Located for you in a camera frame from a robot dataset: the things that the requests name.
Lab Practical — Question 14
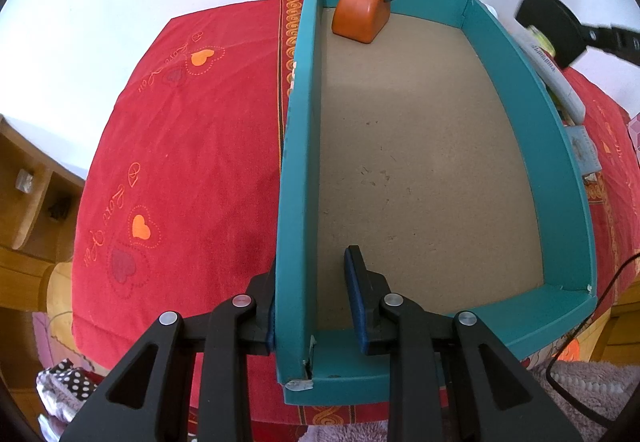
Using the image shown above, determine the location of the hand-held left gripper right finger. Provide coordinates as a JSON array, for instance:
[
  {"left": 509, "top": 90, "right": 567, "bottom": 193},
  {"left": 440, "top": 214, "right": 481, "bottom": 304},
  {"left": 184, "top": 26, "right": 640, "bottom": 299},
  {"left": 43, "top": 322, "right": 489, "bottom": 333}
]
[{"left": 342, "top": 245, "right": 586, "bottom": 442}]

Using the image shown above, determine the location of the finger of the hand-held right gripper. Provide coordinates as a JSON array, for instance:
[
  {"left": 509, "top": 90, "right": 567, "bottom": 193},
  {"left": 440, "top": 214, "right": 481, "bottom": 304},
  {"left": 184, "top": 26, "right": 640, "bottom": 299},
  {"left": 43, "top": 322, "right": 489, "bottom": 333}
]
[{"left": 582, "top": 24, "right": 640, "bottom": 69}]

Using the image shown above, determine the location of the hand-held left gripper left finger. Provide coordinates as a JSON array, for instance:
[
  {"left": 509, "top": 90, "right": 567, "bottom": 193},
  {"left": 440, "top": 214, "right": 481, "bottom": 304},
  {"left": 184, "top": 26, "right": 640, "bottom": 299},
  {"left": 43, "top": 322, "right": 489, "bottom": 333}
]
[{"left": 59, "top": 256, "right": 278, "bottom": 442}]

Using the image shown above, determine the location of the black pouch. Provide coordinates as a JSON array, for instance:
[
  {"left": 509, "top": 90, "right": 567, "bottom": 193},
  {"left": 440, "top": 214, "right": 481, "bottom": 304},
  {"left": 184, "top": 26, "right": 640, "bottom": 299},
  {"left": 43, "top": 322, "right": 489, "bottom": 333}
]
[{"left": 514, "top": 0, "right": 593, "bottom": 70}]

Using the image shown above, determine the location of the white glasses case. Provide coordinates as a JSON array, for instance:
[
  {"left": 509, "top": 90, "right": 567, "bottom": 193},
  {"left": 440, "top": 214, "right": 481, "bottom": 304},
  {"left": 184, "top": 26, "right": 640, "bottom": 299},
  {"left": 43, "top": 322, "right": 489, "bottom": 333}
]
[{"left": 515, "top": 25, "right": 587, "bottom": 123}]

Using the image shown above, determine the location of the small yellow-green item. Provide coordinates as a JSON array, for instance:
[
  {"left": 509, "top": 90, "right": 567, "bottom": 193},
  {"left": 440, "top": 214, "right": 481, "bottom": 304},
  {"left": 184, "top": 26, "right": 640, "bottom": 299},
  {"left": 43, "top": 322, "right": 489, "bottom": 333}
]
[{"left": 530, "top": 26, "right": 555, "bottom": 54}]

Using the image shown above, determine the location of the teal cardboard box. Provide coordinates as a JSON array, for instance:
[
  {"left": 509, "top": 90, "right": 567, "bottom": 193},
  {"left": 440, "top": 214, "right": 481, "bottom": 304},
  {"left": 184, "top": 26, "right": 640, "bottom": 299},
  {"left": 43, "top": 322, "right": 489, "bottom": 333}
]
[{"left": 274, "top": 0, "right": 598, "bottom": 407}]

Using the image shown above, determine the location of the red printed bedsheet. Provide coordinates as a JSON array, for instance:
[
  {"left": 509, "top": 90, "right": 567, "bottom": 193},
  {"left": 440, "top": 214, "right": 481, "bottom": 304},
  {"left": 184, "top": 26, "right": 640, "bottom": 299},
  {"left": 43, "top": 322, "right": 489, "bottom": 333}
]
[{"left": 70, "top": 0, "right": 640, "bottom": 425}]

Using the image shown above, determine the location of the polka dot cloth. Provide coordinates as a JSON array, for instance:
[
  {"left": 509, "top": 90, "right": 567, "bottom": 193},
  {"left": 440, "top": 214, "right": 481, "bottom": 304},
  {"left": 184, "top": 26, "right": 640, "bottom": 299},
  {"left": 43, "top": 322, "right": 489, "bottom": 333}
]
[{"left": 37, "top": 357, "right": 103, "bottom": 423}]

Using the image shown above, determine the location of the small dark item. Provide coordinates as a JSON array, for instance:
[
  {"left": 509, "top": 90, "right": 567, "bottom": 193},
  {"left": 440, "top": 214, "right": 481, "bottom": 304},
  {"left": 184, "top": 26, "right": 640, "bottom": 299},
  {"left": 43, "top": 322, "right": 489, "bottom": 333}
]
[{"left": 47, "top": 199, "right": 71, "bottom": 223}]

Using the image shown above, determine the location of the wooden shelf unit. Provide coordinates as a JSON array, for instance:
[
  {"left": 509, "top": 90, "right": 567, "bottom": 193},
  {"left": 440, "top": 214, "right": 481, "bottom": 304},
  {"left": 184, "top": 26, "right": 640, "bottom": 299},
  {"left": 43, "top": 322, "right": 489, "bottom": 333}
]
[{"left": 0, "top": 115, "right": 87, "bottom": 313}]

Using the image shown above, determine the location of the wooden furniture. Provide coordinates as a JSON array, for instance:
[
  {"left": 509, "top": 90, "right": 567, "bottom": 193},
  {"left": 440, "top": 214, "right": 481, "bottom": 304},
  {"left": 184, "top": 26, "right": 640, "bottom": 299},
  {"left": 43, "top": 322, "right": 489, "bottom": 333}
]
[{"left": 597, "top": 292, "right": 640, "bottom": 365}]

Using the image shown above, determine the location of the small glass item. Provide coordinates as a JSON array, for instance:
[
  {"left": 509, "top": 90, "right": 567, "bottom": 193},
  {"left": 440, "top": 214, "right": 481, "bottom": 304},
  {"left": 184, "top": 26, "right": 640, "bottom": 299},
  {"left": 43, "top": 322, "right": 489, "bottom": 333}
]
[{"left": 14, "top": 168, "right": 37, "bottom": 194}]

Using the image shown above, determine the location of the black cable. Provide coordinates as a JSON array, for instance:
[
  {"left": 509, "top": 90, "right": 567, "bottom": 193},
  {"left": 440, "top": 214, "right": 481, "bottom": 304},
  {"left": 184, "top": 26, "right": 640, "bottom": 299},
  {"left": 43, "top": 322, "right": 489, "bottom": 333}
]
[{"left": 546, "top": 252, "right": 640, "bottom": 429}]

